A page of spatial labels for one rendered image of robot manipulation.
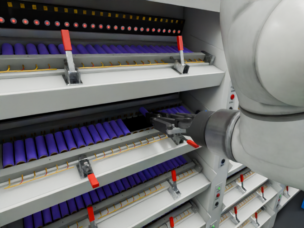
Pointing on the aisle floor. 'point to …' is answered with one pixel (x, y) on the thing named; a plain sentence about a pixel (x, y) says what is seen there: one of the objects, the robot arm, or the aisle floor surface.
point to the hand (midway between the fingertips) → (157, 117)
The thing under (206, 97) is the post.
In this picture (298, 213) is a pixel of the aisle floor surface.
